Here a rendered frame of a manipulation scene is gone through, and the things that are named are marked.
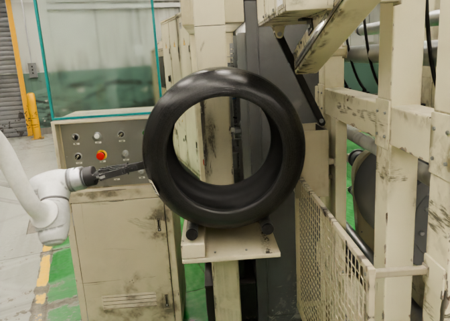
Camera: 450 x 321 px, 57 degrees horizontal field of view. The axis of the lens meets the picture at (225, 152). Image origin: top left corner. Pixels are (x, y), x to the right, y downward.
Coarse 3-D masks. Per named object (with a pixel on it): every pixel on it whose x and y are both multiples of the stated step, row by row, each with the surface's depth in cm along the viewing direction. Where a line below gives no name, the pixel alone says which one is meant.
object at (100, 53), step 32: (64, 0) 192; (96, 0) 192; (128, 0) 193; (64, 32) 195; (96, 32) 196; (128, 32) 196; (64, 64) 198; (96, 64) 199; (128, 64) 200; (64, 96) 202; (96, 96) 202; (128, 96) 203; (160, 96) 203
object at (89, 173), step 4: (84, 168) 155; (88, 168) 155; (92, 168) 156; (84, 172) 154; (88, 172) 153; (92, 172) 155; (96, 172) 156; (100, 172) 154; (84, 176) 153; (88, 176) 153; (92, 176) 153; (84, 180) 153; (88, 180) 154; (92, 180) 154; (96, 180) 157; (88, 184) 155; (92, 184) 155; (96, 184) 157
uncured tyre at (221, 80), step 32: (192, 96) 139; (224, 96) 139; (256, 96) 140; (160, 128) 142; (288, 128) 143; (160, 160) 144; (288, 160) 146; (160, 192) 149; (192, 192) 176; (224, 192) 177; (256, 192) 175; (288, 192) 151; (224, 224) 151
